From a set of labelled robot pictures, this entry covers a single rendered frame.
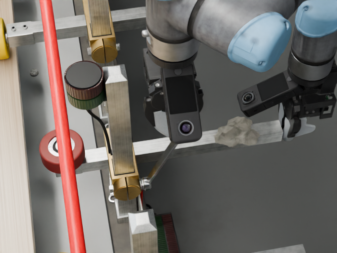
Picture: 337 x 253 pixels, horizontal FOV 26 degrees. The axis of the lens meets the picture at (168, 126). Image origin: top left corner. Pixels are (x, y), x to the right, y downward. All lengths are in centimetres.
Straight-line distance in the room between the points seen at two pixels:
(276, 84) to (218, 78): 130
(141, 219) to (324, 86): 48
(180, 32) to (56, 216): 72
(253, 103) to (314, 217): 106
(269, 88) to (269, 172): 109
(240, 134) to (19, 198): 42
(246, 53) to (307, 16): 29
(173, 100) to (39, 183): 65
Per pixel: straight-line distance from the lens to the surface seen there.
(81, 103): 113
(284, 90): 129
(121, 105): 116
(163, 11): 93
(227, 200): 231
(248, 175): 236
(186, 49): 99
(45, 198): 161
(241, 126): 139
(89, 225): 156
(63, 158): 41
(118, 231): 146
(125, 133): 122
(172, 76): 104
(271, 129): 140
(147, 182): 132
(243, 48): 89
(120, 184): 131
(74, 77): 112
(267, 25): 89
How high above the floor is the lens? 198
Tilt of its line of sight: 53 degrees down
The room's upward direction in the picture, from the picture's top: straight up
